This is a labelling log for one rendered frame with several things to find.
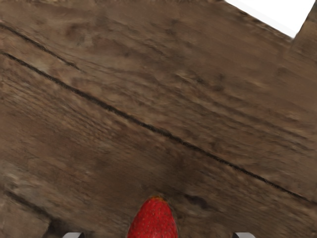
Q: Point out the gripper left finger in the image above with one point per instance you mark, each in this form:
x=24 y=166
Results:
x=72 y=235

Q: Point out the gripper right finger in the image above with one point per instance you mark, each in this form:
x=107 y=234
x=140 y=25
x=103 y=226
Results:
x=244 y=235

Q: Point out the red strawberry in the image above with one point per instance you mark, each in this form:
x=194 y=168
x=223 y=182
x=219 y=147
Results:
x=153 y=219

